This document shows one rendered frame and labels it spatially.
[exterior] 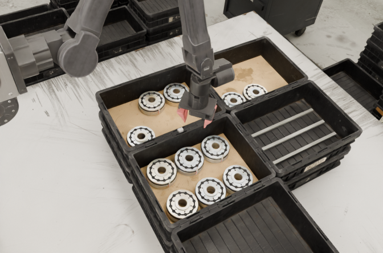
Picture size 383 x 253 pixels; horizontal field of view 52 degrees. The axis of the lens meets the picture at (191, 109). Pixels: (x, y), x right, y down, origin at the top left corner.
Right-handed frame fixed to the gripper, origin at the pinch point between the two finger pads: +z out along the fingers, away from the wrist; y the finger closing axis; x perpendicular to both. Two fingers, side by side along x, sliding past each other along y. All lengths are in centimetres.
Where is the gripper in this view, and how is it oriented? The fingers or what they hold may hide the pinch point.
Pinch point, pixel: (195, 122)
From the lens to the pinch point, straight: 121.4
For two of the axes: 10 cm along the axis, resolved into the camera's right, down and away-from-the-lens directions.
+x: -2.8, 7.1, -6.4
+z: -0.8, 6.5, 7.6
